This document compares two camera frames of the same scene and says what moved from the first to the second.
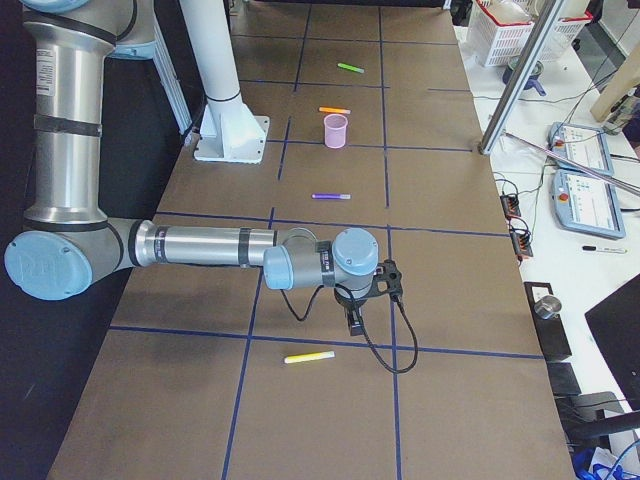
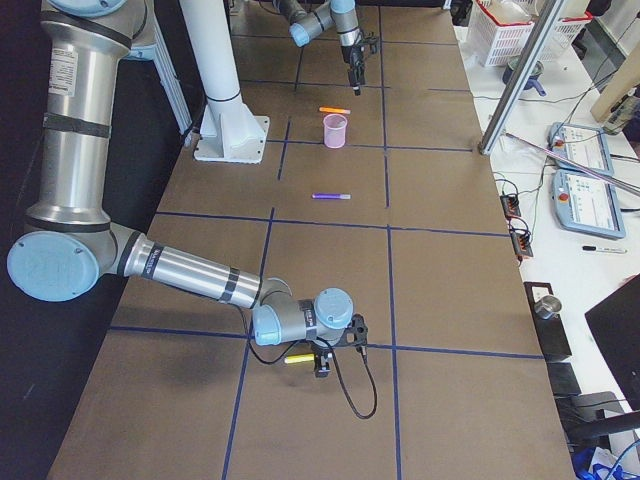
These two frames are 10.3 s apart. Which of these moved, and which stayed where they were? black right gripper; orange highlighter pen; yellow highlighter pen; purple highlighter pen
Moved: black right gripper
Stayed: yellow highlighter pen; purple highlighter pen; orange highlighter pen
